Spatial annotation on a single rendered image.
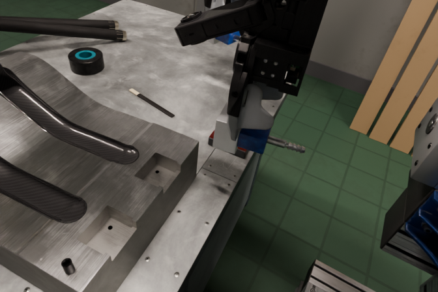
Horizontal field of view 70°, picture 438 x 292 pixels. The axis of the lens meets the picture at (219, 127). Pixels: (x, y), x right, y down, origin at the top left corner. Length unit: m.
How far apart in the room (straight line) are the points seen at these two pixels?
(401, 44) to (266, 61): 1.68
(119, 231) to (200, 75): 0.50
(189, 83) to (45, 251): 0.52
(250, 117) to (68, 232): 0.26
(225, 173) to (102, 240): 0.25
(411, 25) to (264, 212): 1.24
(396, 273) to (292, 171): 0.64
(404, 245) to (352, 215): 1.04
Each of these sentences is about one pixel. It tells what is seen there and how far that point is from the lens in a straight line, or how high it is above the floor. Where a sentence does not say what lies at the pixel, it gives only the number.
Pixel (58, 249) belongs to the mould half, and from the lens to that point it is 0.41.
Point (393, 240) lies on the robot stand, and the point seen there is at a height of 0.76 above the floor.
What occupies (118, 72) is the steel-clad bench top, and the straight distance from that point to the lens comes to 0.84.
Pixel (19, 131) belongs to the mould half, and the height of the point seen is 0.90.
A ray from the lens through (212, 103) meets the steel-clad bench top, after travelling 0.73.
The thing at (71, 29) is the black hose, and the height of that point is 0.86.
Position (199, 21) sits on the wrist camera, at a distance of 0.38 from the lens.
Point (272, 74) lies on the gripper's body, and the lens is 0.37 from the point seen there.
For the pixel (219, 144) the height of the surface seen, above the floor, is 0.92.
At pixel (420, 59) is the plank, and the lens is 2.02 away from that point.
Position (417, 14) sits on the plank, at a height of 0.73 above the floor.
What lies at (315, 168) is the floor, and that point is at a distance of 1.81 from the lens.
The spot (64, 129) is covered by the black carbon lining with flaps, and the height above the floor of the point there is 0.88.
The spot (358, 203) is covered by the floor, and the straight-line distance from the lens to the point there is 1.76.
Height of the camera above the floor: 1.24
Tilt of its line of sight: 41 degrees down
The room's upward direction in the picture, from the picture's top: 8 degrees clockwise
